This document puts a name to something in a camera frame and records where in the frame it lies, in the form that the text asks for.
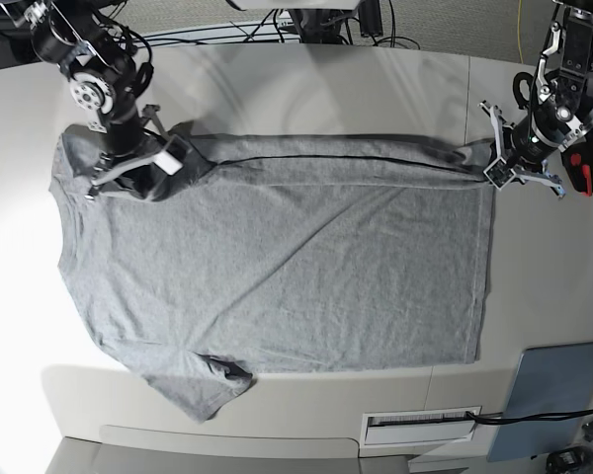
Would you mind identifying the white camera box image left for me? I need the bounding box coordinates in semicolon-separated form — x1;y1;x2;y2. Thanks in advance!
153;135;190;176

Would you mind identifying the black device bottom right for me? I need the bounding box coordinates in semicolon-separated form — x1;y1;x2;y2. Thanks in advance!
546;446;593;474

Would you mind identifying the black power cable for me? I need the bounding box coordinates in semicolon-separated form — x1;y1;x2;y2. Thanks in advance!
466;406;593;427

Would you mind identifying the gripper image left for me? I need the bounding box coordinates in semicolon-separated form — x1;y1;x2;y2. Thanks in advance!
85;104;177;202

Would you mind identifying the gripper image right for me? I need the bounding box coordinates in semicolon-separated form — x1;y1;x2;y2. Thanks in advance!
478;101;565;198

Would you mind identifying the grey-blue laptop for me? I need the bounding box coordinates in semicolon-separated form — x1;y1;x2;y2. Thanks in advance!
486;343;593;462

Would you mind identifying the white table cable grommet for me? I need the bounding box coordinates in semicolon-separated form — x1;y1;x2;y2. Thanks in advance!
359;406;481;448

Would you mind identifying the robot base stand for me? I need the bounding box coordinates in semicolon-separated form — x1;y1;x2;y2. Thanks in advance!
226;0;421;46

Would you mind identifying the black orange clamp tool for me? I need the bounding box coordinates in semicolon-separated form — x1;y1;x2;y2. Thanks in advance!
561;134;593;197

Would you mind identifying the white camera box image right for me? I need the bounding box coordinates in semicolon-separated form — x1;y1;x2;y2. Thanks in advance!
483;157;517;190

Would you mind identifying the white camera box image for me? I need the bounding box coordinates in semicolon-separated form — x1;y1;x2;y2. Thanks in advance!
483;157;517;190
153;135;190;176

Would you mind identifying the grey T-shirt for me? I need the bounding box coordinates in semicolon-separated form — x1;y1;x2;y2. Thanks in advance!
49;132;494;422

